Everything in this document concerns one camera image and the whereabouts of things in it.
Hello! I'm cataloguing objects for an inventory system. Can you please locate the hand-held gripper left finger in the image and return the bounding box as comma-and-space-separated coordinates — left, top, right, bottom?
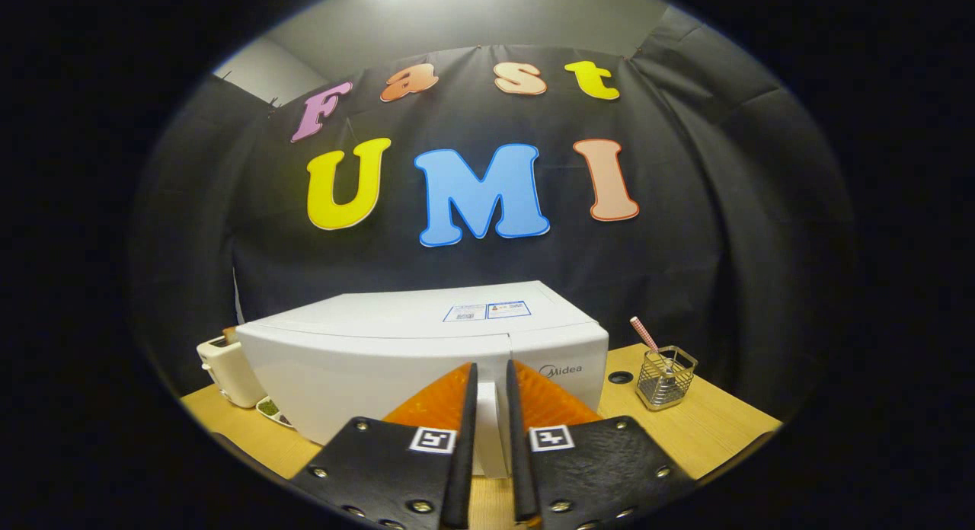
288, 361, 479, 530

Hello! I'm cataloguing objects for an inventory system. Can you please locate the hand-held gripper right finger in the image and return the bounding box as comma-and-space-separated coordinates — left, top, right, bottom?
506, 359, 698, 530

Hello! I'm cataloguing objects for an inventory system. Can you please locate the white microwave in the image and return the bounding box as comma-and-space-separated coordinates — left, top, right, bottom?
235, 280, 610, 479

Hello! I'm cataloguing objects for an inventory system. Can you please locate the pink striped straw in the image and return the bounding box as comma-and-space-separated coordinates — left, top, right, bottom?
629, 316, 662, 356

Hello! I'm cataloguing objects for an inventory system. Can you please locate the white divided dish with beans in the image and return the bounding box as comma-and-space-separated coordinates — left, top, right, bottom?
255, 395, 296, 429

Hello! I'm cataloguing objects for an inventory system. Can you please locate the white toaster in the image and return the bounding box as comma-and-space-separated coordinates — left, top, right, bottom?
196, 326, 267, 409

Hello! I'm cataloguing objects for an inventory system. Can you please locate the wire mesh holder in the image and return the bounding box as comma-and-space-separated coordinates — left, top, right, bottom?
635, 346, 698, 412

